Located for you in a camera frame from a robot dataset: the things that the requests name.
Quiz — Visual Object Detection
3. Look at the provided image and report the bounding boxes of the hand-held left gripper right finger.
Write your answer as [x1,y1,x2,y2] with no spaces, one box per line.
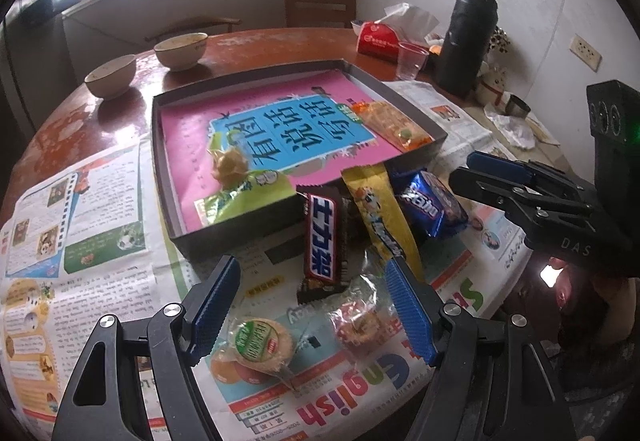
[384,257,571,441]

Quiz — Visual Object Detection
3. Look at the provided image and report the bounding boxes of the white ceramic figurine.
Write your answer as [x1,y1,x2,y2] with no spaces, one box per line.
[475,66,511,106]

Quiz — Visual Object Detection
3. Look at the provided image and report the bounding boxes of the grey cardboard box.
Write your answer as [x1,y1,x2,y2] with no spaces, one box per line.
[150,58,448,272]

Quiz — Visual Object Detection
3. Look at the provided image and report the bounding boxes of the person's right hand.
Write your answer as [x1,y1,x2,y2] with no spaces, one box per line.
[547,257,616,322]

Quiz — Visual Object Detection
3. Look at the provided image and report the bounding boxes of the small metal cup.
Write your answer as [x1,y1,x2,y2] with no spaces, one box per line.
[502,93,532,118]

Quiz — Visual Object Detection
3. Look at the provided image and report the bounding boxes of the clear-wrapped red pastry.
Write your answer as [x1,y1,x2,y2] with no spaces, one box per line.
[325,248,401,364]

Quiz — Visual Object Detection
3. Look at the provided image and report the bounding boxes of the blue cookie packet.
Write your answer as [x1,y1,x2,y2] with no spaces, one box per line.
[390,168,470,247]

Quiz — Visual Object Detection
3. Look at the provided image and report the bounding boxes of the wooden slat-back chair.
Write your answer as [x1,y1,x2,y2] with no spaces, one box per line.
[284,0,357,29]

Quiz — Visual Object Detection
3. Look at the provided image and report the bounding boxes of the black thermos flask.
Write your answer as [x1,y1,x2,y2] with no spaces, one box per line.
[434,0,501,96]

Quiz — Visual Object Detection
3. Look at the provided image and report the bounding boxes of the white wall socket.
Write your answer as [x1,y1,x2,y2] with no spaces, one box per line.
[571,34,602,72]

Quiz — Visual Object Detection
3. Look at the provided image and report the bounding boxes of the plain grey-text newspaper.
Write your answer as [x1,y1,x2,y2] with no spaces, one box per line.
[390,80,496,172]

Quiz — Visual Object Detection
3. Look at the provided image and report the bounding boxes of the yellow snack bar packet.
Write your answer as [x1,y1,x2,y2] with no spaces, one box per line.
[341,164,423,282]

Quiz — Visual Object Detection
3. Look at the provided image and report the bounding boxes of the newspaper with large red letters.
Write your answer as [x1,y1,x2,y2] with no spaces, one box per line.
[150,201,533,441]

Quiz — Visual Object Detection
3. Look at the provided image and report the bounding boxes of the empty beige ceramic bowl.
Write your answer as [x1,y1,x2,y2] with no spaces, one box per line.
[84,55,137,99]

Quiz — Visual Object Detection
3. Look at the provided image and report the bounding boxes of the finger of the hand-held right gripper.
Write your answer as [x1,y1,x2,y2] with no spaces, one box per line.
[448,168,591,238]
[466,151,596,202]

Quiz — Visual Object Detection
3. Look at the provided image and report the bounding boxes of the newspaper with film-strip pictures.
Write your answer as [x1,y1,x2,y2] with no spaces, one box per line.
[0,141,171,432]

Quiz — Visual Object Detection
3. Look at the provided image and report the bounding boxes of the green snack packet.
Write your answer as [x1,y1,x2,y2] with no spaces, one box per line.
[195,168,298,227]

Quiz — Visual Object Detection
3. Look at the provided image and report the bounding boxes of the round green-label cake packet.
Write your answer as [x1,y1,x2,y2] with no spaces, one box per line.
[227,316,296,374]

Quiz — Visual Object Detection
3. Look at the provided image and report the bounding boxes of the red tissue box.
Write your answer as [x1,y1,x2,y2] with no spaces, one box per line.
[356,3,441,62]

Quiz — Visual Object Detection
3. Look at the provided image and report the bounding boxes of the spotted ceramic figurine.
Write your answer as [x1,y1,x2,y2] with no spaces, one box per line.
[487,28,511,66]

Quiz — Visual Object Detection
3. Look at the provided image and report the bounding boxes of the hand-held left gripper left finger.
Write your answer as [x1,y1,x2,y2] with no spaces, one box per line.
[52,255,242,441]

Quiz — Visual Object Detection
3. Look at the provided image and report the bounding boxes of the crumpled white tissue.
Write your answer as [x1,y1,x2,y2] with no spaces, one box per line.
[484,106,537,149]

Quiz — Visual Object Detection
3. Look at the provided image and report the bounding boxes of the brown chocolate bar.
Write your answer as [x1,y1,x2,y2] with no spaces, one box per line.
[296,188,361,306]

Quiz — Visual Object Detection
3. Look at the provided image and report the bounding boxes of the beige bowl with leftovers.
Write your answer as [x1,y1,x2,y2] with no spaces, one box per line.
[153,32,208,72]

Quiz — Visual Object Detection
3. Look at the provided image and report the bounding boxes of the orange cracker packet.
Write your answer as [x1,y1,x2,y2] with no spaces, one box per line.
[352,100,435,152]

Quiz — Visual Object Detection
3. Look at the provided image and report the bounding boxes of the clear plastic cup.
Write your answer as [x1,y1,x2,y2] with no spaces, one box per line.
[397,42,431,82]

